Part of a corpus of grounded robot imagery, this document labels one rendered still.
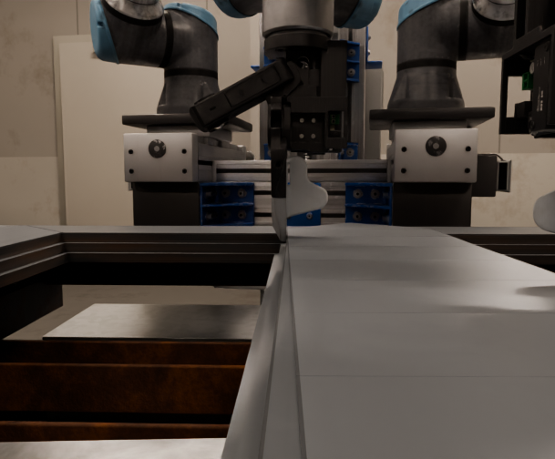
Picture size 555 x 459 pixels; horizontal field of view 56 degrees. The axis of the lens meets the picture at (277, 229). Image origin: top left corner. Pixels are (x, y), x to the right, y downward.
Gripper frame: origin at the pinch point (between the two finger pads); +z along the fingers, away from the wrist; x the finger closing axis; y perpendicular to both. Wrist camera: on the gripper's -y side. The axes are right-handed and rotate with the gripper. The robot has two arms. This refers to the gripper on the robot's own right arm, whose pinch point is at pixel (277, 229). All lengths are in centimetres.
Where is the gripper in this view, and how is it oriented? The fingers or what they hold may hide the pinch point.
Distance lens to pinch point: 57.5
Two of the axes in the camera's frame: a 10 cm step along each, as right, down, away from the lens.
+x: 0.3, -1.0, 9.9
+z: 0.0, 10.0, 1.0
